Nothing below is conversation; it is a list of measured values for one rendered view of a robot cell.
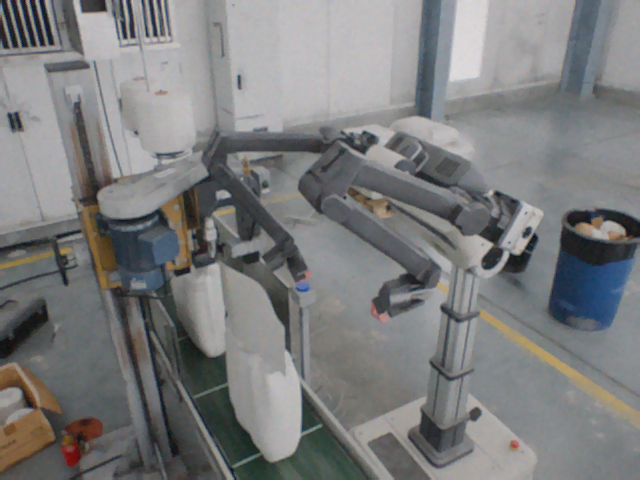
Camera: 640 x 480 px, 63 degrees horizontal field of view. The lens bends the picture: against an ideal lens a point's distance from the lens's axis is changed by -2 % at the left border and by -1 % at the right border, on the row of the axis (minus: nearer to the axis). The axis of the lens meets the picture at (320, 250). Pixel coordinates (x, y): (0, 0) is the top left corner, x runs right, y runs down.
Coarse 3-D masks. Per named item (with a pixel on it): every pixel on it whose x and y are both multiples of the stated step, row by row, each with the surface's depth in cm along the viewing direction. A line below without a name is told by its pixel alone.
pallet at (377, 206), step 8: (352, 192) 485; (360, 200) 472; (368, 200) 470; (376, 200) 469; (384, 200) 469; (368, 208) 464; (376, 208) 460; (384, 208) 466; (392, 208) 484; (384, 216) 470
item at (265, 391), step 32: (224, 288) 198; (256, 288) 184; (256, 320) 171; (256, 352) 178; (288, 352) 186; (256, 384) 180; (288, 384) 180; (256, 416) 187; (288, 416) 185; (288, 448) 193
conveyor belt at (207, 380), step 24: (168, 288) 302; (168, 312) 281; (192, 360) 248; (216, 360) 247; (192, 384) 233; (216, 384) 233; (216, 408) 221; (216, 432) 209; (240, 432) 209; (312, 432) 209; (240, 456) 199; (288, 456) 199; (312, 456) 199; (336, 456) 199
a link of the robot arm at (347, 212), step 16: (320, 208) 98; (336, 208) 98; (352, 208) 100; (352, 224) 106; (368, 224) 108; (384, 224) 111; (368, 240) 111; (384, 240) 112; (400, 240) 115; (400, 256) 117; (416, 256) 119; (416, 272) 121
